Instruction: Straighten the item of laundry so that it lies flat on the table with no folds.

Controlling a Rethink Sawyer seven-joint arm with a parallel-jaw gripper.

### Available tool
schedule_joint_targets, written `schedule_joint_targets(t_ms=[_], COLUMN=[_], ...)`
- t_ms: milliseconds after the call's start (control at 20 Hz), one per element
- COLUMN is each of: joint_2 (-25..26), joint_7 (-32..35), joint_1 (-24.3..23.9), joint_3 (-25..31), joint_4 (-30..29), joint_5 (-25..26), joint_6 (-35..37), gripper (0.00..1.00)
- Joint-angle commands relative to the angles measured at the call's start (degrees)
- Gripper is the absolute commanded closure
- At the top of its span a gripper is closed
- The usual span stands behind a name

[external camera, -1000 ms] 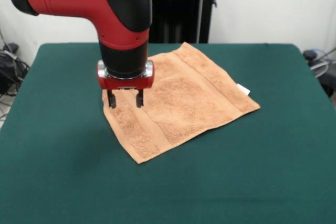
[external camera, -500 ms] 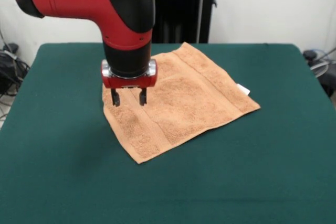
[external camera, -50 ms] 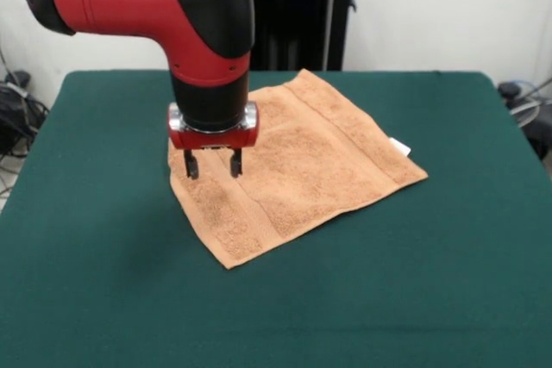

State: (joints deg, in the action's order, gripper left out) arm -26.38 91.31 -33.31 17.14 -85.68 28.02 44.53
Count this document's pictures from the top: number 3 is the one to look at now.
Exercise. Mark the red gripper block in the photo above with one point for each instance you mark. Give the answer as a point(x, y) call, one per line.
point(211, 139)

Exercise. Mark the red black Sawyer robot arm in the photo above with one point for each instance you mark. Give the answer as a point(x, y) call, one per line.
point(142, 1)

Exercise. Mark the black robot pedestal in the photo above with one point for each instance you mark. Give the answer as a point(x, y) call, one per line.
point(302, 14)

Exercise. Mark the tan terry towel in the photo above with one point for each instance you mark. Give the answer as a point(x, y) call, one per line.
point(310, 161)

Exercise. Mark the dark green table cloth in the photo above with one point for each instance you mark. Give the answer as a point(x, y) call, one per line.
point(129, 299)

